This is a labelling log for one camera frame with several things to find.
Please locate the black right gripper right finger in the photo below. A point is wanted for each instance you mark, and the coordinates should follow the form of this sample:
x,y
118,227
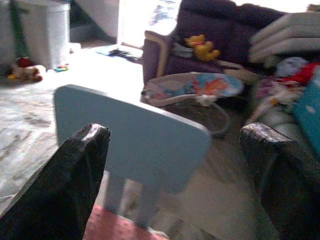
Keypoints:
x,y
287,180

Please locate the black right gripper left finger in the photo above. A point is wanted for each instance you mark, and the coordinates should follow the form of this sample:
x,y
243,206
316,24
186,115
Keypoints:
x,y
57,187

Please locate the red rug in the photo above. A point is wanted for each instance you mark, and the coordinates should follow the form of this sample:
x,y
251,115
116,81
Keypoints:
x,y
112,225

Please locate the teal box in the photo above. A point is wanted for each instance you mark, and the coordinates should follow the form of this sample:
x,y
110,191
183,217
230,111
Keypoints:
x,y
308,112

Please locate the light blue small table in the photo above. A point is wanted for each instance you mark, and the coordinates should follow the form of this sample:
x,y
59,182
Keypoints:
x,y
130,140

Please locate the red cloth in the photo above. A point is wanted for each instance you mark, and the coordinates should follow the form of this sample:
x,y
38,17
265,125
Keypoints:
x,y
306,73

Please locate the light blue cloth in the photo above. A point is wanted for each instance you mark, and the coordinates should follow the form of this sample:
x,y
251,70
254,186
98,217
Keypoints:
x,y
292,65

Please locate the small colourful toy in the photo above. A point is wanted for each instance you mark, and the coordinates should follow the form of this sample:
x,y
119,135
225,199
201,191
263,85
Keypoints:
x,y
61,68

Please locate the red and yellow toy pile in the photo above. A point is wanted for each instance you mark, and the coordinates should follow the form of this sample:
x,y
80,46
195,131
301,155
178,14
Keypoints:
x,y
25,68

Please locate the colourful baby bouncer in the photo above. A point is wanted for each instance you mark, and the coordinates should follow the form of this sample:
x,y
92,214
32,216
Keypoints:
x,y
200,86

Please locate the white stacked cushions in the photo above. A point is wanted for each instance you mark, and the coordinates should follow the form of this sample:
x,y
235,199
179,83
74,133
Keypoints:
x,y
287,35

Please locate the white round bin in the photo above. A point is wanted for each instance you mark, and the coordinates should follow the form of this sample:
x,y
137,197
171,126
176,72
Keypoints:
x,y
47,32

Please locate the yellow teddy bear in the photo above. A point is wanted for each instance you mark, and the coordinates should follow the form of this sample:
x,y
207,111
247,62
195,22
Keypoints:
x,y
202,48

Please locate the green stick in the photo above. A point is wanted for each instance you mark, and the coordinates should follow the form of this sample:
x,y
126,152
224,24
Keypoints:
x,y
18,35

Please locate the dark armchair with wooden arm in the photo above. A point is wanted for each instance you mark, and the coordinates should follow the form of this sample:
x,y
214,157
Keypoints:
x,y
212,22

